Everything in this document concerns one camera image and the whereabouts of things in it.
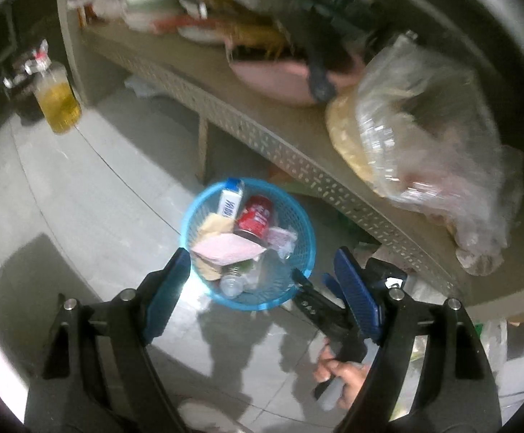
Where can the pink basin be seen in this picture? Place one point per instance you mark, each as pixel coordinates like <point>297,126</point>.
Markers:
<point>275,81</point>

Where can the red drink can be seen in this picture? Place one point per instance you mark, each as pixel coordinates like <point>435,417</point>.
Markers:
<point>255,216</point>

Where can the concrete kitchen counter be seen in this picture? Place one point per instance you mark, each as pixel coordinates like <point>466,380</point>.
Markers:
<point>289,144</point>

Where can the person's right hand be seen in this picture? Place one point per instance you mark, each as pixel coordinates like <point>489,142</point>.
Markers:
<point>354,379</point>

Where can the pink sponge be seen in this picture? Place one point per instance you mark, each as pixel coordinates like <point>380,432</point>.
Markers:
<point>228,248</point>

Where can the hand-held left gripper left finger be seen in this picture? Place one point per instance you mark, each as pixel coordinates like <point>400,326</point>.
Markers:
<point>167,300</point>

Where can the green plastic bottle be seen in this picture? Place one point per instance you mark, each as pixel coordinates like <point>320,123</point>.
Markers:
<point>232,282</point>

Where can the yellow oil bottle red cap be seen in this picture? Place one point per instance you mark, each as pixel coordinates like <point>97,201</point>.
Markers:
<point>59,99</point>

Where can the blue plastic basket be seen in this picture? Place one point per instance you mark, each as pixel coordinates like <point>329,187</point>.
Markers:
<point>300,234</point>

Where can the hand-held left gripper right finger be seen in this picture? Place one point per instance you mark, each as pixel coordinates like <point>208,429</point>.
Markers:
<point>356,300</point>

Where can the white shoe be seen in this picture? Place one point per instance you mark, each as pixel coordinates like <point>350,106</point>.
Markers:
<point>212,417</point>

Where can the white plates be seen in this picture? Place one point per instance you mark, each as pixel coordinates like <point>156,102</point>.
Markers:
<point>201,34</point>

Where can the dark bottle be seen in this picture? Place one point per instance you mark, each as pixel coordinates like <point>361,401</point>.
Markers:
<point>20,94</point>

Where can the white plastic bag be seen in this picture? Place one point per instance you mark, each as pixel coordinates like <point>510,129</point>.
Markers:
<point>104,2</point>

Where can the blue white toothpaste box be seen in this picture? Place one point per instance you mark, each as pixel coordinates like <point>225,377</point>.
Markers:
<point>230,200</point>

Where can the clear plastic food bag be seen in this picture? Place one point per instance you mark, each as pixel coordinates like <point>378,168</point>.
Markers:
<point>424,144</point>

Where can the crumpled clear plastic wrapper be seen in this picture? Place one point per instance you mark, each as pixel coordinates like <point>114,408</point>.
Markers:
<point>282,241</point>

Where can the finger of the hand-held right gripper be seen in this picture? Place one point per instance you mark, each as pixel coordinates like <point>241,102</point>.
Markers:
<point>386,273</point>
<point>318,309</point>

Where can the beige cloth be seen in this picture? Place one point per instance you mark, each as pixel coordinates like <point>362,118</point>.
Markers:
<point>214,225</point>

